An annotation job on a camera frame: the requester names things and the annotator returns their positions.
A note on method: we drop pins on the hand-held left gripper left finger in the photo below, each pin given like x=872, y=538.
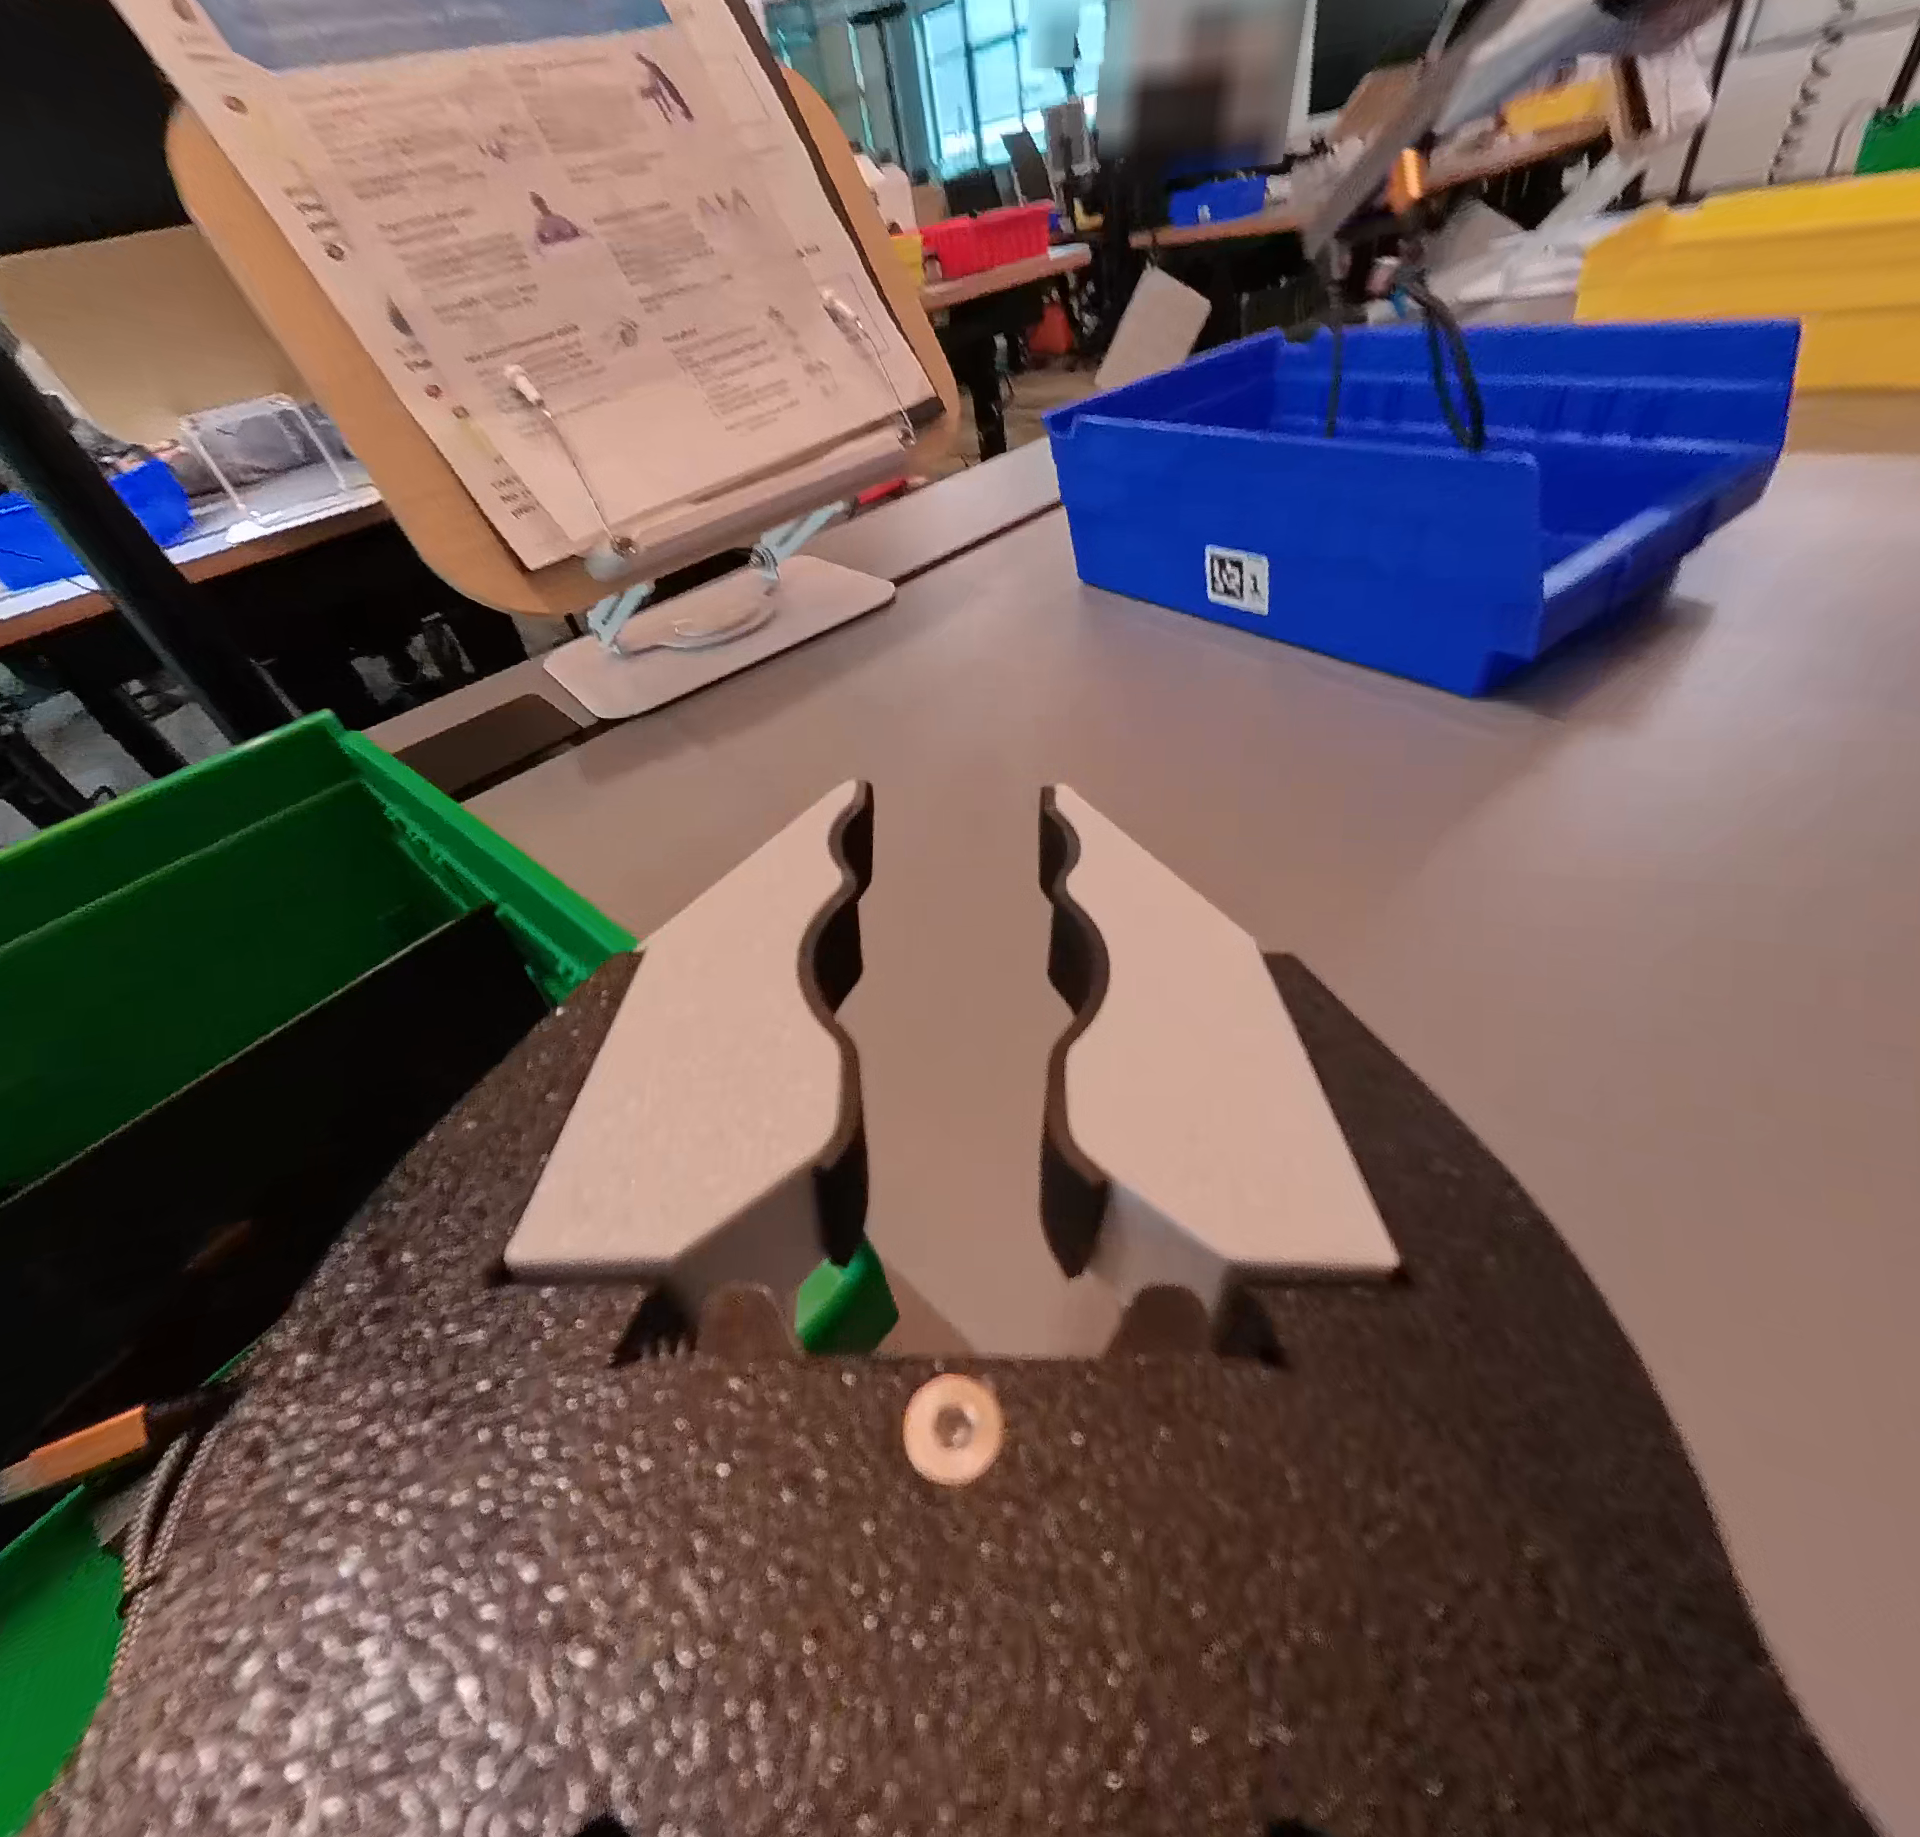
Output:
x=690, y=1102

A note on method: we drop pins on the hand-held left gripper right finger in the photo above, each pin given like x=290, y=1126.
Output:
x=1217, y=1102

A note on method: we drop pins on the green storage bin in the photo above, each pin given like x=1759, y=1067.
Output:
x=180, y=937

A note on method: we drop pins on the blue storage bin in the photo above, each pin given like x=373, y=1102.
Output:
x=1350, y=548

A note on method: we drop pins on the grey desk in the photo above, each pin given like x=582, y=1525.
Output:
x=1500, y=967

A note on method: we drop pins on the large yellow bin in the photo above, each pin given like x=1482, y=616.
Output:
x=1772, y=263

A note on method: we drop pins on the small blue background bin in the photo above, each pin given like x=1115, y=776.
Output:
x=1219, y=201

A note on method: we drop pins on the red bin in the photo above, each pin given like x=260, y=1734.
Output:
x=982, y=240

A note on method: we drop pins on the laminated sheet with blue banner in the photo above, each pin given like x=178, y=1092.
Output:
x=527, y=246

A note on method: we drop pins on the large black monitor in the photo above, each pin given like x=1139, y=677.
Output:
x=77, y=111

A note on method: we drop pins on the black steel post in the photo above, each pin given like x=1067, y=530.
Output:
x=135, y=563

